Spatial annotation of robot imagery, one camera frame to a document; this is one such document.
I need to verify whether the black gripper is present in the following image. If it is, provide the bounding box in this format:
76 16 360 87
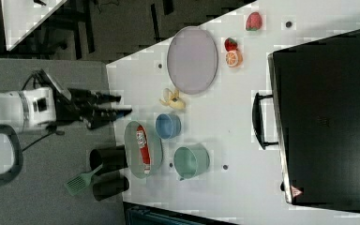
52 88 132 129

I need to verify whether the red plush ketchup bottle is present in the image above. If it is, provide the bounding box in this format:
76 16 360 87
136 126 151 174

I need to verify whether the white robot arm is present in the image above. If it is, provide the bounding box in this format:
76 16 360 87
0 87 132 133

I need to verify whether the green oval strainer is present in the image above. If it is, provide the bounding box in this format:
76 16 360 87
124 121 163 179

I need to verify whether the black cylinder holder upper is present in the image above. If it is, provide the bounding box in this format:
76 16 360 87
89 145 128 175

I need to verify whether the black cylinder holder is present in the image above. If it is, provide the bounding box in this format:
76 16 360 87
89 145 128 175
93 177 129 202

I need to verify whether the blue bowl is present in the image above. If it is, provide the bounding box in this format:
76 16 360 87
156 113 181 140

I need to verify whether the plush peeled banana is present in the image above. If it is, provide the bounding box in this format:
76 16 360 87
159 88 186 110

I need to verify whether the black cylinder holder lower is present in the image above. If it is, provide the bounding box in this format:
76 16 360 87
93 177 129 202

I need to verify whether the green slotted spatula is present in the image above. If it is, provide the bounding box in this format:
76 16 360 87
64 164 103 196

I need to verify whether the large grey round plate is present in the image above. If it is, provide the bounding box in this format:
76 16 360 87
167 26 218 95

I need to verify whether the green cup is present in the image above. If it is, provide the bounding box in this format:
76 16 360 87
173 143 210 180

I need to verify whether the dark teal crate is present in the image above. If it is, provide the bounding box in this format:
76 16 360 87
126 206 207 225

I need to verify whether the white side table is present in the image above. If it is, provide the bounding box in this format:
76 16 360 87
0 0 68 51

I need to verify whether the plush orange slice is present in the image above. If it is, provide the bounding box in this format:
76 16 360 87
225 50 243 68

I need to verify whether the small plush strawberry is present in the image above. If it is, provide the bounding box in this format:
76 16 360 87
224 37 238 52

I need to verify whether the large plush strawberry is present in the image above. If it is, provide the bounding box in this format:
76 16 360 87
246 12 263 31

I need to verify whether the black toaster oven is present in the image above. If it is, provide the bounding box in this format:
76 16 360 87
267 29 360 213

